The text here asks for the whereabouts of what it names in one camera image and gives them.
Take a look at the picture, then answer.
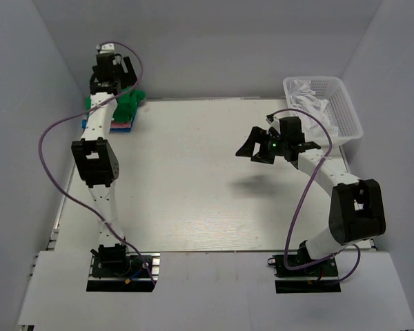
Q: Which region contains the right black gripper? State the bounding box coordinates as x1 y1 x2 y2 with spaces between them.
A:
236 126 288 164

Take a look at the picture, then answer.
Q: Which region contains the green t shirt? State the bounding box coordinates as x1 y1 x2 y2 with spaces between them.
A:
85 90 146 123

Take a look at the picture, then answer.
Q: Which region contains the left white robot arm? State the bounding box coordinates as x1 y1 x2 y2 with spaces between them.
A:
71 43 137 276

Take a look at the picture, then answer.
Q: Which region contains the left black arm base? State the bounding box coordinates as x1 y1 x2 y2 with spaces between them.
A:
86 253 160 293

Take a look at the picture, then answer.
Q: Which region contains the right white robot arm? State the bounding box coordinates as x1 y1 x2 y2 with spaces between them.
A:
235 114 386 275

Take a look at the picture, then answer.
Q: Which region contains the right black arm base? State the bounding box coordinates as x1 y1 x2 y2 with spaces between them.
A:
267 254 341 294

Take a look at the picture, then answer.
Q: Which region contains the pink folded t shirt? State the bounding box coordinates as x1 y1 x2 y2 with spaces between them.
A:
111 121 131 128

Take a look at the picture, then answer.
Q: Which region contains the blue folded t shirt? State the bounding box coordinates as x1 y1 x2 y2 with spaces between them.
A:
81 113 136 132

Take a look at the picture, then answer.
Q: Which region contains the white crumpled t shirt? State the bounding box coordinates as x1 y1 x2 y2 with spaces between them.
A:
286 79 339 141

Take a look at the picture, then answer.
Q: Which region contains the white plastic basket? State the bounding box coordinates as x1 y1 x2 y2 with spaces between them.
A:
283 76 363 146

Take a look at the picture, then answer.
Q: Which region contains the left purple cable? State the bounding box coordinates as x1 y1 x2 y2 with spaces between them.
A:
37 41 157 287

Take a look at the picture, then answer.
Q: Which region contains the purple cable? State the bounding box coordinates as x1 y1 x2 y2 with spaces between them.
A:
266 108 362 284
37 41 157 287

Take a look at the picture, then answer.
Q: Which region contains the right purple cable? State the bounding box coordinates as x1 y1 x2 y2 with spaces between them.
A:
266 108 362 284

